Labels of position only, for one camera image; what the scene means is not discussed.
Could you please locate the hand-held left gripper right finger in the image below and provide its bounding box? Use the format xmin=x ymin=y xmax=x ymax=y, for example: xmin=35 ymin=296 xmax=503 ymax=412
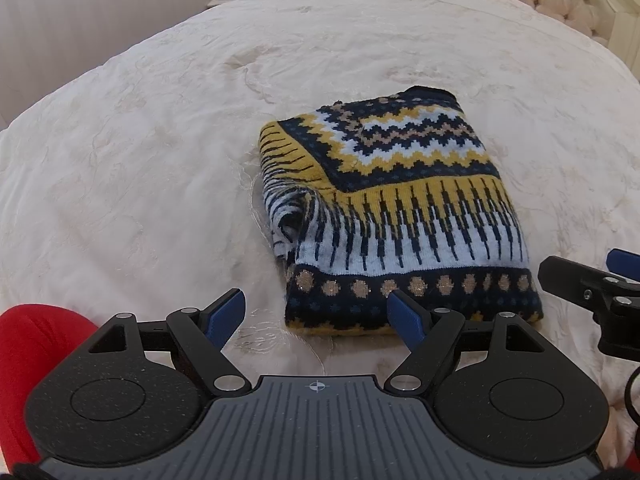
xmin=384 ymin=290 xmax=552 ymax=394

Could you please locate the bed with cream bedspread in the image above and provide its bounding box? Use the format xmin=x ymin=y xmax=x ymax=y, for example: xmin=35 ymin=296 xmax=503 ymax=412
xmin=0 ymin=0 xmax=640 ymax=466

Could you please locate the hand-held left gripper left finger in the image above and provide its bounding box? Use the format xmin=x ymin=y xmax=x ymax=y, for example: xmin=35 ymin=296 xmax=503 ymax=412
xmin=87 ymin=288 xmax=254 ymax=395

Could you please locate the black cable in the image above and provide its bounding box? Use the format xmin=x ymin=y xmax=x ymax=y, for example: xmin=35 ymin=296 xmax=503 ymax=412
xmin=624 ymin=364 xmax=640 ymax=423

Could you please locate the navy yellow patterned knit sweater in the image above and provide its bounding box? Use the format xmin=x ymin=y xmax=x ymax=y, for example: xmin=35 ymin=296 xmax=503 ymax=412
xmin=259 ymin=86 xmax=545 ymax=337

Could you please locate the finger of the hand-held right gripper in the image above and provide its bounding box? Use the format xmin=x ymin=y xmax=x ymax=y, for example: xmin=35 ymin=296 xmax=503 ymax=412
xmin=537 ymin=255 xmax=622 ymax=314
xmin=606 ymin=248 xmax=640 ymax=282

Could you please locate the red trouser leg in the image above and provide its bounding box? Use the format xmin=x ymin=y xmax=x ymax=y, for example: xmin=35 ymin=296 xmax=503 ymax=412
xmin=0 ymin=303 xmax=102 ymax=472
xmin=614 ymin=435 xmax=640 ymax=472

